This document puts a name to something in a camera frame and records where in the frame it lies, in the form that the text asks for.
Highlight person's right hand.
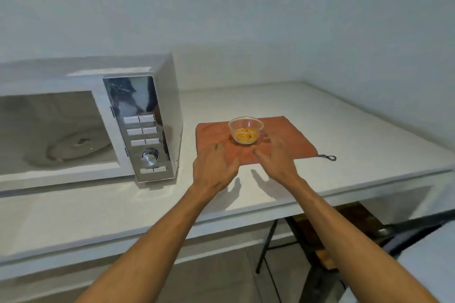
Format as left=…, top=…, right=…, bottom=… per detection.
left=252, top=132, right=305, bottom=188

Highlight person's left hand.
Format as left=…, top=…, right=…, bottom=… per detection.
left=191, top=141, right=241, bottom=194

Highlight person's right forearm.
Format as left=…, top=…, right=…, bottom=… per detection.
left=282, top=176, right=441, bottom=303

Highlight person's left forearm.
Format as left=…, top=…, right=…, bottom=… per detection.
left=75, top=184, right=222, bottom=303

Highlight yellow food pieces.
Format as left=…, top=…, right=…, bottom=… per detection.
left=233, top=128, right=259, bottom=144

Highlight small clear glass bowl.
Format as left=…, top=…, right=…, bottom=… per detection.
left=228, top=116, right=264, bottom=146

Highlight orange cloth with black loop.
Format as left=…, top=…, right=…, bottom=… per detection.
left=196, top=116, right=337, bottom=167

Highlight black folding stand legs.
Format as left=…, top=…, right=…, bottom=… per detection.
left=255, top=215, right=345, bottom=303

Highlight glass microwave turntable plate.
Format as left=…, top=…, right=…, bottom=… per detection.
left=24, top=128, right=113, bottom=167

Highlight white microwave oven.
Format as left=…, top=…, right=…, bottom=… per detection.
left=0, top=53, right=184, bottom=193

